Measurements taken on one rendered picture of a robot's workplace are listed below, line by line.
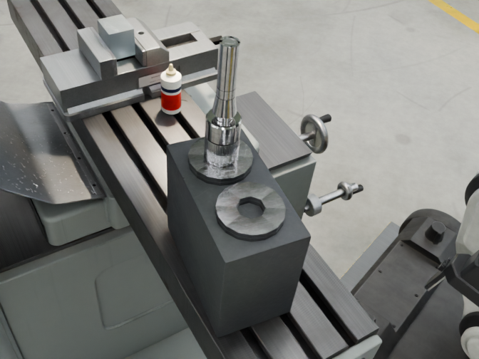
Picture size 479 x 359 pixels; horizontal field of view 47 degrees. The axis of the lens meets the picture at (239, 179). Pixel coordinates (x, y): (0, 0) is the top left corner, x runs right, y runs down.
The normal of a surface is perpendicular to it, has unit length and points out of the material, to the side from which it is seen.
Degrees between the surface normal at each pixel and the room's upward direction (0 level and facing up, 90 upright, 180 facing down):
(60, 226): 90
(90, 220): 90
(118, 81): 90
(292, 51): 0
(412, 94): 0
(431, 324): 0
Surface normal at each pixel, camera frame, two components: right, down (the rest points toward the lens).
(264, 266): 0.40, 0.69
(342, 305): 0.08, -0.69
